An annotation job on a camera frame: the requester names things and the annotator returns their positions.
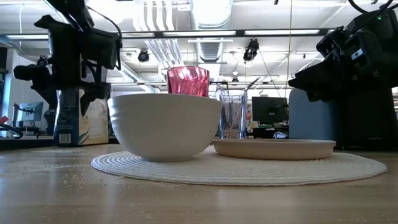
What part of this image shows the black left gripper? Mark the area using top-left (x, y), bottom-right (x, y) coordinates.
top-left (13, 14), bottom-right (110, 116)

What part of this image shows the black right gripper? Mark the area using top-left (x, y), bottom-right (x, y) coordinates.
top-left (287, 29), bottom-right (398, 103)

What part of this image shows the blue and cream cereal box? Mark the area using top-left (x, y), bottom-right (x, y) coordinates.
top-left (54, 86), bottom-right (110, 147)

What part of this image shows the cream round plate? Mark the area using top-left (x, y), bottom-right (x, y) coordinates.
top-left (212, 138), bottom-right (337, 161)

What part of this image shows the white ceramic bowl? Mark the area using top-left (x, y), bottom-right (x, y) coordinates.
top-left (107, 93), bottom-right (223, 162)

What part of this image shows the pink faceted plastic tumbler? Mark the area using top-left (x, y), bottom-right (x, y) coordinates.
top-left (167, 65), bottom-right (211, 98)

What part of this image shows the dark blue toaster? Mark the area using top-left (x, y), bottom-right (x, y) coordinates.
top-left (288, 88), bottom-right (398, 149)

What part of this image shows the lit computer monitor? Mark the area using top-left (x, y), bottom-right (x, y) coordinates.
top-left (17, 101), bottom-right (44, 123)

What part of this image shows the dark computer monitor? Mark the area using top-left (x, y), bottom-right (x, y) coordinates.
top-left (251, 96), bottom-right (289, 125)

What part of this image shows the clear drinking glass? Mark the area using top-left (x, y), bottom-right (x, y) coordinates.
top-left (216, 88), bottom-right (249, 140)

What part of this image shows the white round woven placemat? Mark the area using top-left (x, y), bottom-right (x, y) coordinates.
top-left (90, 144), bottom-right (388, 187)

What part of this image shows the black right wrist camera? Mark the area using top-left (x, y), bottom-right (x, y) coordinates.
top-left (316, 26), bottom-right (348, 58)

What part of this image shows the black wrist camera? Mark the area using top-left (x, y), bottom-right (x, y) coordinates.
top-left (83, 27), bottom-right (123, 71)
top-left (316, 26), bottom-right (348, 58)

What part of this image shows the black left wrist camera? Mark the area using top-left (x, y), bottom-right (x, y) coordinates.
top-left (83, 27), bottom-right (123, 71)

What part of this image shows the black aluminium table frame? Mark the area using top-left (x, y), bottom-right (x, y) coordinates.
top-left (0, 29), bottom-right (334, 40)

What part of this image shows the silver ceiling duct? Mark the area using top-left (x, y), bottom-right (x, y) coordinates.
top-left (189, 0), bottom-right (234, 63)

